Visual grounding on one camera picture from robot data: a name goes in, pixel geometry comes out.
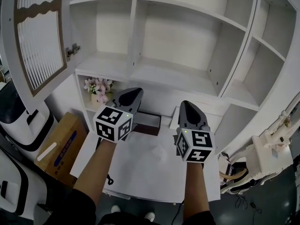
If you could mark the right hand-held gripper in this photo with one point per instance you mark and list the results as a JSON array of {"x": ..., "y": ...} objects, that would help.
[{"x": 199, "y": 142}]

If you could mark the ornate white vanity mirror stand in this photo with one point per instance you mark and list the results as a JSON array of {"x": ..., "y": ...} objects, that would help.
[{"x": 267, "y": 153}]

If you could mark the person's left forearm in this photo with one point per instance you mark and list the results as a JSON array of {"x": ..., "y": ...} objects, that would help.
[{"x": 96, "y": 172}]

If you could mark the person's right forearm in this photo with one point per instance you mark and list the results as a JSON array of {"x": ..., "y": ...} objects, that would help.
[{"x": 195, "y": 189}]

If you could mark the metal door hinge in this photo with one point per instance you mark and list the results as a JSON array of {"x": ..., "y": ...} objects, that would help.
[{"x": 72, "y": 50}]

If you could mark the white cabinet door ribbed glass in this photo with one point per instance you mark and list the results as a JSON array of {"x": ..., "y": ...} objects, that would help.
[{"x": 9, "y": 55}]

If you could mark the pink artificial flowers in pot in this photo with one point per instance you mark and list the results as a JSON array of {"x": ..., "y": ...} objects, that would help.
[{"x": 99, "y": 88}]

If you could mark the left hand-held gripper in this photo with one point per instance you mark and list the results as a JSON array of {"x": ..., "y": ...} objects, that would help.
[{"x": 110, "y": 123}]

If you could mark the white shelf cabinet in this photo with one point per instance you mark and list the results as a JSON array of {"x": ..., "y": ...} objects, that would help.
[{"x": 178, "y": 39}]

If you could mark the person's white shoe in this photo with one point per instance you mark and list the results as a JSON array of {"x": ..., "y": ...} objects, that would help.
[
  {"x": 149, "y": 216},
  {"x": 116, "y": 208}
]

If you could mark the dark brown small box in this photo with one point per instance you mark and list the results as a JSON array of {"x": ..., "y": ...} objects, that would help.
[{"x": 150, "y": 124}]

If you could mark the person's black left sleeve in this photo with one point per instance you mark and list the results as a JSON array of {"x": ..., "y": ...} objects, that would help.
[{"x": 75, "y": 207}]

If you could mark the brown cardboard box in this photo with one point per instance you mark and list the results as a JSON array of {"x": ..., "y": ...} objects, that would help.
[{"x": 68, "y": 135}]

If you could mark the person's white left shoe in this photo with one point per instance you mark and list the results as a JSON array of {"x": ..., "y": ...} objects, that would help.
[{"x": 116, "y": 208}]

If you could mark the white and black service robot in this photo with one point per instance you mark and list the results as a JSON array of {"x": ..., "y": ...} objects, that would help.
[
  {"x": 21, "y": 125},
  {"x": 16, "y": 191}
]

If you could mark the person's white right shoe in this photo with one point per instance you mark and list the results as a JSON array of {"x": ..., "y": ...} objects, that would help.
[{"x": 149, "y": 216}]

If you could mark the person's black right sleeve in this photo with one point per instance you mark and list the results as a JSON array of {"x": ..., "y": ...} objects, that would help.
[{"x": 199, "y": 218}]

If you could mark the person's black sleeve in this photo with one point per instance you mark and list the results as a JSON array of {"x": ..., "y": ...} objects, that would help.
[
  {"x": 75, "y": 207},
  {"x": 199, "y": 218}
]

